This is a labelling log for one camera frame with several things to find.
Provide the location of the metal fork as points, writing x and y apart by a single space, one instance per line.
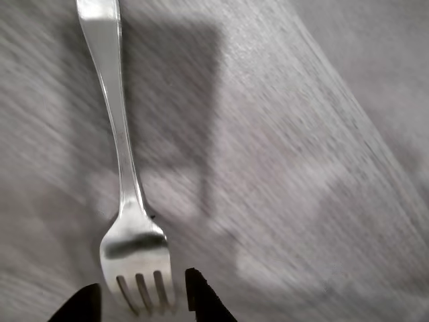
134 245

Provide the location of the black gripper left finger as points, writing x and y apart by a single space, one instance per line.
85 305

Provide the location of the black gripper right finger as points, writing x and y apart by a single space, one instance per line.
206 302

